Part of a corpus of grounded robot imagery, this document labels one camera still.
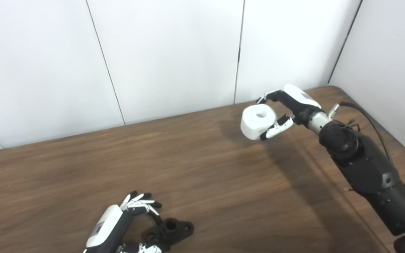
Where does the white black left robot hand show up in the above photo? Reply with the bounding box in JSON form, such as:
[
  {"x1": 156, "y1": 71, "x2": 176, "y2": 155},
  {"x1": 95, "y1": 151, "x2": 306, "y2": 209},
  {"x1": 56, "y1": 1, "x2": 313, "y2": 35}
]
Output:
[{"x1": 83, "y1": 190, "x2": 163, "y2": 253}]

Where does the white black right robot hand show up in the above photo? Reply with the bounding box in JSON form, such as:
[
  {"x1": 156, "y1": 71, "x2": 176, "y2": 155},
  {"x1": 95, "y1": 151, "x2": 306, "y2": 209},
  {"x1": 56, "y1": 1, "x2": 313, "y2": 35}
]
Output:
[{"x1": 256, "y1": 84, "x2": 324, "y2": 141}]

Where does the round white plastic piece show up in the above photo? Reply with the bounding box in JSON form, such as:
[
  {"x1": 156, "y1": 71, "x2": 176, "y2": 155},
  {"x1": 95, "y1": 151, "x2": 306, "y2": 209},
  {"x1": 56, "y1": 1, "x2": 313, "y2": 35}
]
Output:
[{"x1": 240, "y1": 105, "x2": 277, "y2": 140}]

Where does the black plastic holder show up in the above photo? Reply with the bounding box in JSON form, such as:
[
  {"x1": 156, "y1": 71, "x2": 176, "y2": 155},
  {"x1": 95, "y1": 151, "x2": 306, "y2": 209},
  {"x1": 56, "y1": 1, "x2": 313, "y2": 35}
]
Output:
[{"x1": 143, "y1": 218, "x2": 194, "y2": 252}]

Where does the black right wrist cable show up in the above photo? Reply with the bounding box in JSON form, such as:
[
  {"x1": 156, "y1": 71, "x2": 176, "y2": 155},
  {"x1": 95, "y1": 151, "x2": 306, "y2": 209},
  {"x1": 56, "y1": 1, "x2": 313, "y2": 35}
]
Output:
[{"x1": 328, "y1": 101, "x2": 393, "y2": 162}]

